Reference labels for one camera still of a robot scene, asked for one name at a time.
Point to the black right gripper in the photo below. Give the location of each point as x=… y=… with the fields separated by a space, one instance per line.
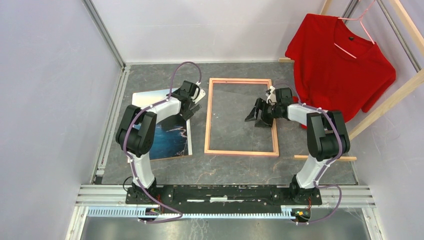
x=261 y=104

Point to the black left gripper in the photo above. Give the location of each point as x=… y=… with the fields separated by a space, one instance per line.
x=187 y=114

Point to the coastal landscape photo print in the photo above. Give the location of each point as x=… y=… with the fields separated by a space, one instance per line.
x=172 y=137

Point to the pink wooden picture frame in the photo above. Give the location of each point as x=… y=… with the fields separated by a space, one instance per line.
x=227 y=133

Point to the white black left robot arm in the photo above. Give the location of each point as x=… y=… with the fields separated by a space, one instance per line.
x=136 y=131

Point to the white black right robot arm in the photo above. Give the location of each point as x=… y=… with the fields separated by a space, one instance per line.
x=326 y=133

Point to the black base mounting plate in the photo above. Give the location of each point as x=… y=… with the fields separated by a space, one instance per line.
x=218 y=199

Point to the red t-shirt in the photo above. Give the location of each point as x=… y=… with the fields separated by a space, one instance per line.
x=338 y=73

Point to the wooden clothes rack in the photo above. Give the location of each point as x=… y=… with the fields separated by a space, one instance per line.
x=381 y=99

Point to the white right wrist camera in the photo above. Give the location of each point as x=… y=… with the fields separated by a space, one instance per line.
x=270 y=95

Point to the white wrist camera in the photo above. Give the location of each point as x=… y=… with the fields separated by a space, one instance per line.
x=270 y=95
x=200 y=94

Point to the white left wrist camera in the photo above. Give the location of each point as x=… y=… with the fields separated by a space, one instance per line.
x=200 y=94

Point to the aluminium rail frame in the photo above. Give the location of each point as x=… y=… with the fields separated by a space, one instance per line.
x=110 y=202

